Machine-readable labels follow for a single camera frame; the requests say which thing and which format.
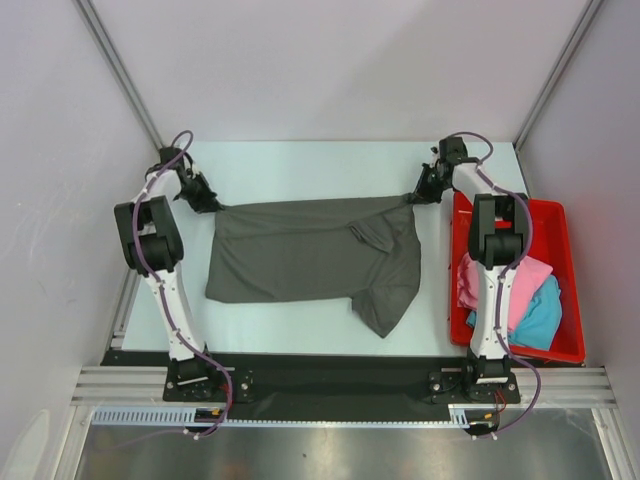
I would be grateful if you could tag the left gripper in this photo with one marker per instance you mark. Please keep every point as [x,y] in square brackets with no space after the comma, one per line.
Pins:
[207,203]

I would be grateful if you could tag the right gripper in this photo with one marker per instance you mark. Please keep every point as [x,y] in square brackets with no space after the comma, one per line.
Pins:
[422,191]

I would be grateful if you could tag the dark grey t shirt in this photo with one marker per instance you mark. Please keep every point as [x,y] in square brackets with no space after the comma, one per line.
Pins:
[364,249]

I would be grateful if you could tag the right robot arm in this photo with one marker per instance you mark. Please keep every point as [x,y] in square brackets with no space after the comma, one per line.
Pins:
[500,236]

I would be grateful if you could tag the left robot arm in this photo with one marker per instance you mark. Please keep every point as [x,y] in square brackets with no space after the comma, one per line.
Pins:
[152,247]

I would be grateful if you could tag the pink t shirt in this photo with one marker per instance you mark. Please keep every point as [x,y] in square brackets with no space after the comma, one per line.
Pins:
[530,276]

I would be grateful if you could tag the red plastic bin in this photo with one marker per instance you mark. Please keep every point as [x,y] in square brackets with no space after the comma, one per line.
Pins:
[550,245]

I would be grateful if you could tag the blue t shirt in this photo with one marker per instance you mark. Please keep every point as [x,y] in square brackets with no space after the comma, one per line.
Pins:
[542,319]

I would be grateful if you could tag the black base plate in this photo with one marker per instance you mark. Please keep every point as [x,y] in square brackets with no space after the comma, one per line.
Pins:
[321,388]

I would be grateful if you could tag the left aluminium corner post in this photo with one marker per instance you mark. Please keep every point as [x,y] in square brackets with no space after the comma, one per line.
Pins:
[109,51]

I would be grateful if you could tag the aluminium corner post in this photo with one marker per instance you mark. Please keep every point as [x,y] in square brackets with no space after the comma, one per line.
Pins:
[568,52]
[109,51]

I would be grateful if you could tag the right cable duct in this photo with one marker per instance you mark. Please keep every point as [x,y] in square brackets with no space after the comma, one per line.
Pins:
[476,415]

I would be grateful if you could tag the cable duct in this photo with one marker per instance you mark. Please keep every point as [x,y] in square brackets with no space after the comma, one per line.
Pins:
[189,417]
[476,415]

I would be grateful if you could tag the right aluminium corner post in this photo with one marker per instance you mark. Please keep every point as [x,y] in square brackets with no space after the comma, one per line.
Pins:
[568,52]

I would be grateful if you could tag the left cable duct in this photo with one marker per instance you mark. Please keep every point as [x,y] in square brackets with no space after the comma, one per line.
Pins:
[189,417]

